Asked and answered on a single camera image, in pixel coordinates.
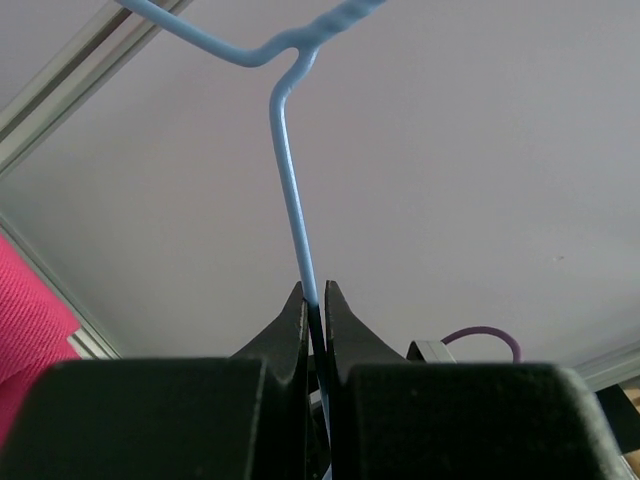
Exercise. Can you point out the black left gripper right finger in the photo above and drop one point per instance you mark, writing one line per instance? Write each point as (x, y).
(392, 418)

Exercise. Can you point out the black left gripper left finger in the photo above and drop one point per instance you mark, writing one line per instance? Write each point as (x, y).
(241, 417)

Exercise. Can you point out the light blue hanger magenta trousers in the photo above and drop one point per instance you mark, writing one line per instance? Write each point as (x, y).
(307, 41)

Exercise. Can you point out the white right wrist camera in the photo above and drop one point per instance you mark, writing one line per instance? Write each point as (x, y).
(429, 352)

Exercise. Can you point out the right aluminium frame posts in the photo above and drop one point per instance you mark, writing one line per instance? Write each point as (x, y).
(93, 55)

